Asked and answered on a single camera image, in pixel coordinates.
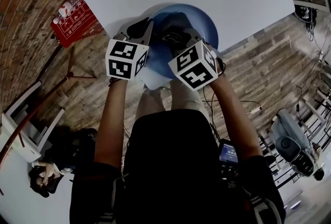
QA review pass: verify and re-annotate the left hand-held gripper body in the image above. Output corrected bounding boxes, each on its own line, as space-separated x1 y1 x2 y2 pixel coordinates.
104 30 150 81

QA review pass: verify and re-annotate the white cabinet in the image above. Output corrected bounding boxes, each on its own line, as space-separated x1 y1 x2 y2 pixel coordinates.
0 80 65 163

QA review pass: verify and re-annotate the person's black shirt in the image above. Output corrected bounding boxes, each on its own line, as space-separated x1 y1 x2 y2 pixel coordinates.
69 109 287 224

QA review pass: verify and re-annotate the black jacket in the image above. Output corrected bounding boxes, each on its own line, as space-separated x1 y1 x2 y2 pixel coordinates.
45 127 98 174

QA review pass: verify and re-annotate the person's leg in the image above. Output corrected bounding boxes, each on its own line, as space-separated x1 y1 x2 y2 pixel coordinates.
169 79 207 117
136 88 166 115

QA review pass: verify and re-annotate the person's right leg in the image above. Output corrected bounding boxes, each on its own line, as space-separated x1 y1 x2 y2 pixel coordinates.
169 79 207 117

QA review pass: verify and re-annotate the black and beige bag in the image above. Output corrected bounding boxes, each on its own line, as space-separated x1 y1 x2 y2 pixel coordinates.
28 160 72 198

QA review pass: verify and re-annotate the red fire extinguisher box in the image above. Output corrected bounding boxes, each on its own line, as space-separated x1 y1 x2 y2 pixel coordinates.
50 0 101 49

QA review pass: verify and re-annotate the person's right forearm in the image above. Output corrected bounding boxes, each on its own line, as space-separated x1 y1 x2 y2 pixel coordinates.
206 72 264 164

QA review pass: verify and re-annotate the gray office chair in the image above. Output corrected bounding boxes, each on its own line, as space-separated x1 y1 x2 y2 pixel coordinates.
275 135 325 181

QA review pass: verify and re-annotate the blue denim garment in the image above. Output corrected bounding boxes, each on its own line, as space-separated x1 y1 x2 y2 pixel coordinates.
271 109 311 148

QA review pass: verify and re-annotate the person's left leg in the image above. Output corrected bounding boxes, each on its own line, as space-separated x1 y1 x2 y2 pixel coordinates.
136 88 166 115

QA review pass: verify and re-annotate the big blue plate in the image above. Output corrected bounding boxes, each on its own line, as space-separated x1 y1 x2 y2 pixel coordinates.
144 3 220 80

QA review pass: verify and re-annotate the black round floor device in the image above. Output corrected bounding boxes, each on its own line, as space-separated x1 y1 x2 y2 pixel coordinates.
294 5 318 21

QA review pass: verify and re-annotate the person's left forearm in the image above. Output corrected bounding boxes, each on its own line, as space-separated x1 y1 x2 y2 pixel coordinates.
93 78 127 169

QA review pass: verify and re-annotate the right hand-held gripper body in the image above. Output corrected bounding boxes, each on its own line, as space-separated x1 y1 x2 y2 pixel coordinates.
167 36 218 92

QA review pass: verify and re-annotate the black device with screen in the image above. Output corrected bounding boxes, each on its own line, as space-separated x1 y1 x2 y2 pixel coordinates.
218 139 239 167

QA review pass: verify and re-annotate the gray cloth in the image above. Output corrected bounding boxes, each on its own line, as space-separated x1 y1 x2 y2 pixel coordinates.
157 12 193 45

